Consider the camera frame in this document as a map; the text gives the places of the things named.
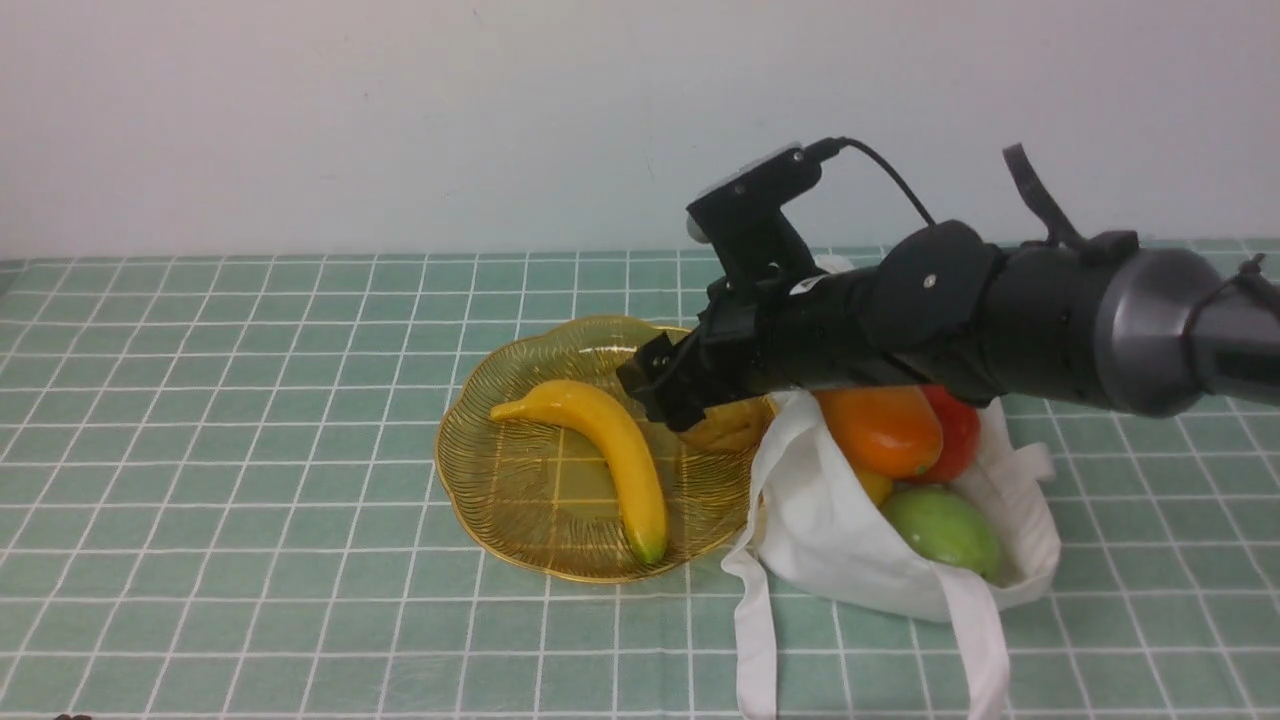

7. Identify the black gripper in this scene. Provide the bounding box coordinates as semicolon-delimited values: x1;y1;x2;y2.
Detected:
616;268;906;433

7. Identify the brown kiwi fruit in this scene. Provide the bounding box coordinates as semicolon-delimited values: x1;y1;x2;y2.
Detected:
677;398;774;454

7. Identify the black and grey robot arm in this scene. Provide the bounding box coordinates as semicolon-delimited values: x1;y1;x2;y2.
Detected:
617;222;1279;430

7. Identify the white cloth bag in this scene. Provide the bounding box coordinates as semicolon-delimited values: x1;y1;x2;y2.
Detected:
721;255;1062;720

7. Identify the orange mango fruit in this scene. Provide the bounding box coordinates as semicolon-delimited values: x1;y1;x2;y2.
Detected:
813;386;943;480

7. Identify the yellow banana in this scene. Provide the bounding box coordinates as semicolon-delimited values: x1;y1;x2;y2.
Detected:
489;379;669;565

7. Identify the yellow lemon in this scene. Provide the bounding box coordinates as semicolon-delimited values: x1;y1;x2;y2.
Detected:
852;465;895;507

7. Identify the red apple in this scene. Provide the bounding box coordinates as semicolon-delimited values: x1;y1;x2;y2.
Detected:
906;386;980;484

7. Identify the green apple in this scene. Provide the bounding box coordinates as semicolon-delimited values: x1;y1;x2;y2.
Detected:
879;486;1005;582

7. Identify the green checkered tablecloth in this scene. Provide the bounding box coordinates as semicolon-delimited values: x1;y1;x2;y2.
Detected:
1;250;1279;719

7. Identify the yellow wire fruit basket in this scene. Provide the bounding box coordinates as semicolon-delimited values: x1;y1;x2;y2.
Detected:
435;315;759;584

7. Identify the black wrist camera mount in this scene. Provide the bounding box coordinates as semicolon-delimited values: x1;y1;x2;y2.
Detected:
686;143;823;299

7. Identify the black camera cable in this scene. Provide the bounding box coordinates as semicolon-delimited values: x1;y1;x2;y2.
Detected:
805;137;938;229

